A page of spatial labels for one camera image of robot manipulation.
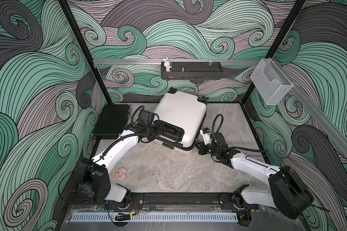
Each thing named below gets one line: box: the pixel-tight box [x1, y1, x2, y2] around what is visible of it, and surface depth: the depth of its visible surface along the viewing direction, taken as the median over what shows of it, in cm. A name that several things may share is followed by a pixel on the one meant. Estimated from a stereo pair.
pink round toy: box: [115, 167, 127, 180], surface depth 81 cm
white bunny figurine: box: [162, 57, 173, 72], surface depth 90 cm
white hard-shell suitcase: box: [153, 87, 209, 154], surface depth 87 cm
